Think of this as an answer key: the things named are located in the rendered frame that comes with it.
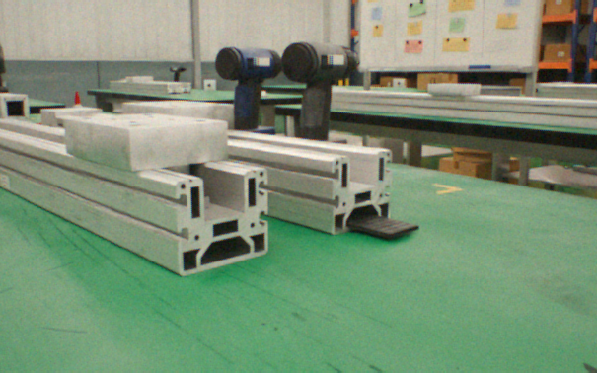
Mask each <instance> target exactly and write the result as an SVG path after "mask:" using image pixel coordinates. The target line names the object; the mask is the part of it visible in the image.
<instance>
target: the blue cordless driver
mask: <svg viewBox="0 0 597 373"><path fill-rule="evenodd" d="M215 69H216V73H217V74H218V76H220V77H221V78H222V79H224V80H230V81H238V85H236V86H235V89H234V103H233V106H234V131H242V132H250V133H258V134H266V135H274V136H275V135H276V130H275V128H273V127H260V126H259V109H260V97H261V83H263V81H264V80H265V79H275V77H277V76H278V75H279V74H280V72H281V71H283V70H282V67H281V57H280V55H278V53H277V52H275V51H274V50H267V49H261V48H241V47H229V48H223V49H221V50H220V51H219V53H217V54H216V57H215Z"/></svg>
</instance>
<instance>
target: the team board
mask: <svg viewBox="0 0 597 373"><path fill-rule="evenodd" d="M543 5H544V0H359V30H358V62H360V64H359V65H358V71H360V72H364V76H363V91H371V71H432V72H522V73H527V80H526V93H525V98H535V94H536V80H537V72H538V71H539V55H540V43H541V29H542V18H543ZM519 169H520V175H518V185H519V186H523V187H527V186H528V183H529V169H530V157H525V156H521V161H519Z"/></svg>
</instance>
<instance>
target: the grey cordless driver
mask: <svg viewBox="0 0 597 373"><path fill-rule="evenodd" d="M359 64H360V62H358V61H357V58H356V57H355V56H354V55H353V52H351V51H350V49H349V48H346V47H344V45H337V44H334V43H322V42H307V41H299V42H292V43H290V44H289V46H287V47H286V48H285V50H284V51H283V54H282V57H281V67H282V70H283V74H284V75H285V77H286V78H287V79H289V80H290V81H293V82H299V83H307V84H306V88H305V90H303V96H302V109H301V119H300V124H302V131H301V139H307V140H315V141H324V142H332V143H339V144H347V139H345V138H338V137H329V128H330V112H331V102H332V91H333V86H335V85H336V83H337V81H340V80H346V79H347V78H349V77H350V76H351V75H352V73H353V71H354V70H355V69H356V67H357V65H359Z"/></svg>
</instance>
